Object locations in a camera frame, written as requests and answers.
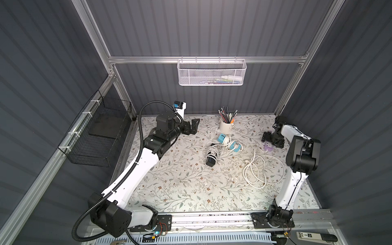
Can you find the black power strip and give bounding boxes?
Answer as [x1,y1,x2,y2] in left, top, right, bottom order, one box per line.
[206,144,219,167]

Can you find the black wire basket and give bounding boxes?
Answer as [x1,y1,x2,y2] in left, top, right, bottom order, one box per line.
[59,92,134,167]

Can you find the white label device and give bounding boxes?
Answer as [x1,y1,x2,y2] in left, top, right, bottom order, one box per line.
[296,232,339,245]

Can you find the white slotted cable duct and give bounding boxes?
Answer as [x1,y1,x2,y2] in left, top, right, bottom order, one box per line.
[91,232,273,245]

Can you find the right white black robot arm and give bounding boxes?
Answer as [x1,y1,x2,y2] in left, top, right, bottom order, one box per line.
[262,116,321,228]

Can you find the white wire mesh basket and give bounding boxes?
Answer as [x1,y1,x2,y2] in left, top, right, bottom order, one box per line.
[177,59,247,86]

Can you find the purple power strip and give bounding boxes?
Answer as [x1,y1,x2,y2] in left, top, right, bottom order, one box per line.
[263,141,274,152]

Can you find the teal power strip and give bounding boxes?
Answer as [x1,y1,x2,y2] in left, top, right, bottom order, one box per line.
[217,134,243,152]

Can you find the white cord of purple strip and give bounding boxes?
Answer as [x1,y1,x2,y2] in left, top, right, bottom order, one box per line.
[242,148,286,189]

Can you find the white cord of teal strip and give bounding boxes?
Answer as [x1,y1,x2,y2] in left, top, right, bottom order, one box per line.
[221,134,244,153]

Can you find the bundle of pens and pencils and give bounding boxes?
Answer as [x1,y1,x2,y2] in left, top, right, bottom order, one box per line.
[218,107,238,124]

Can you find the floral table mat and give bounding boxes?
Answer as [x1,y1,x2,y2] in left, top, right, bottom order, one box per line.
[126,115,288,213]

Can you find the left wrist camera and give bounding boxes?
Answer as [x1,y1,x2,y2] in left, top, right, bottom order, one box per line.
[173,101,186,119]

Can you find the black corrugated cable hose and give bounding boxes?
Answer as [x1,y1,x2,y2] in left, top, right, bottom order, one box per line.
[71,100,181,245]

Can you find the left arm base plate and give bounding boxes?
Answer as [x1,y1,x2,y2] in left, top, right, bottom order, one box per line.
[129,214,173,232]

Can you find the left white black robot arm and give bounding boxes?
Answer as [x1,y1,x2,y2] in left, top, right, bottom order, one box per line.
[88,111,200,237]

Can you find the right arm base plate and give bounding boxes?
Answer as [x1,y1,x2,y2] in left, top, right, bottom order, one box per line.
[251,212,295,229]

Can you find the white pen cup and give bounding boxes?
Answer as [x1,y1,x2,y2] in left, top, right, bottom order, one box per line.
[219,118,234,134]

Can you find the markers in white basket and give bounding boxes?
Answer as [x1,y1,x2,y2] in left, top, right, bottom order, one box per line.
[202,75,244,85]

